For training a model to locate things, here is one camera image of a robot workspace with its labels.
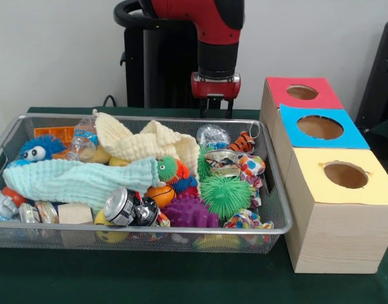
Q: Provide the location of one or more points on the clear plastic packet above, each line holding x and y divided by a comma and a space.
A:
212, 134

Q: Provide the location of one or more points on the blue fuzzy toy with eyes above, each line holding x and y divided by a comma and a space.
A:
48, 145

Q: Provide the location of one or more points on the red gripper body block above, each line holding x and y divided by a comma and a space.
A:
216, 88

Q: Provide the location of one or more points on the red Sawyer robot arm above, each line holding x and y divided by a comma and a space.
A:
219, 47

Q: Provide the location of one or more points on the crushed black can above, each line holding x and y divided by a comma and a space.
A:
121, 206

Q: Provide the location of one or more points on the black standing panel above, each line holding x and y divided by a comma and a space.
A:
380, 79

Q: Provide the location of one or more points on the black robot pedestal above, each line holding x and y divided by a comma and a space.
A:
168, 69

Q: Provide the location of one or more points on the cream cloth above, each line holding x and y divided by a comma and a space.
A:
143, 145

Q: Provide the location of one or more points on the orange striped tiger plush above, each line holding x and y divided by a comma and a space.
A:
242, 142

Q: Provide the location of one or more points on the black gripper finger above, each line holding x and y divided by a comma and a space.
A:
205, 107
229, 109

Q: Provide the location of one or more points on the mint green cloth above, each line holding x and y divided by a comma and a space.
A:
73, 183

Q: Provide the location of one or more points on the clear mesh bin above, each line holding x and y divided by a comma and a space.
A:
212, 245

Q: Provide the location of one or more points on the purple spiky rubber ball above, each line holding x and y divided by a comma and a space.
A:
187, 212

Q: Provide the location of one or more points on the orange plastic tray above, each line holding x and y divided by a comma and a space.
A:
54, 131

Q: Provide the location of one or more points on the wooden box with three holes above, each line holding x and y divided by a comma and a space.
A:
336, 234

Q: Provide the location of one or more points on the green and orange puffer toy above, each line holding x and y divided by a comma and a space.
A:
168, 168

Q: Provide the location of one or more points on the green spiky rubber ball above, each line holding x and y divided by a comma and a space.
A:
223, 196

